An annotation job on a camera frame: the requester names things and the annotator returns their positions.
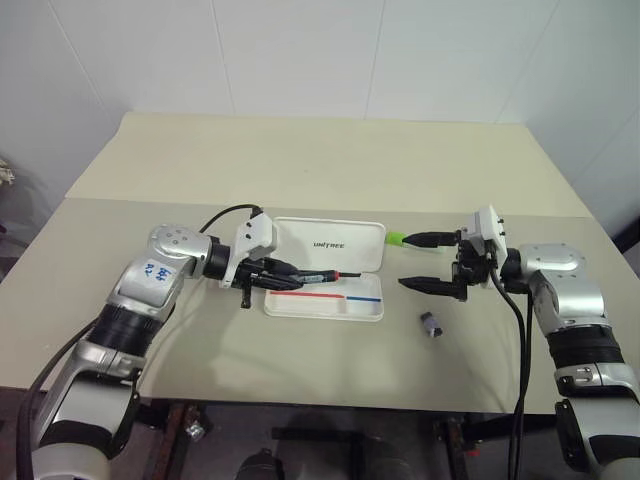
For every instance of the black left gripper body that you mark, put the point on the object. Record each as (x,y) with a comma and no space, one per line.
(250,275)

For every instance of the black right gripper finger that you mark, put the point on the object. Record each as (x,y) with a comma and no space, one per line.
(430,239)
(430,286)

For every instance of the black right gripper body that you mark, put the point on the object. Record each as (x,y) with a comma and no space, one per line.
(472,267)

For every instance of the small grey black marker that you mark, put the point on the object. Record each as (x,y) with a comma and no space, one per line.
(431,325)

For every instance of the red marker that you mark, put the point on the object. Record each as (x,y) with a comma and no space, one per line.
(332,275)

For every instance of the white pencil case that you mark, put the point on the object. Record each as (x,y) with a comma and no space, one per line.
(325,235)

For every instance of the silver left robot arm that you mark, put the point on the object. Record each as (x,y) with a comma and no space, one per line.
(165,250)

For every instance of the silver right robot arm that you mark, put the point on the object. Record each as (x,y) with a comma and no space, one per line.
(565,280)

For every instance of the thin red and blue pencil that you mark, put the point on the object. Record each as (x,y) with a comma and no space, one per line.
(310,296)

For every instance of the silver metal bolt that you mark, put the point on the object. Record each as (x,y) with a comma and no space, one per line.
(194,431)

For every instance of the rusty table leg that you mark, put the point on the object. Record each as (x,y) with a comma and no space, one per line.
(457,450)
(182,440)

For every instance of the dark rounded shape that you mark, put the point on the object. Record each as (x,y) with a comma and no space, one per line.
(260,465)

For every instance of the dark clutter beside table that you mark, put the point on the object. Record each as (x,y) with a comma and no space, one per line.
(12,220)

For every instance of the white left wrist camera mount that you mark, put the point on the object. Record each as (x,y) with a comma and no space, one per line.
(250,235)

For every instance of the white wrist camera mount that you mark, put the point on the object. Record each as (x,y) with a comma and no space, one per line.
(487,227)
(250,235)

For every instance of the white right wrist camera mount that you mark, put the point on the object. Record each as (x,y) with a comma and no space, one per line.
(487,227)

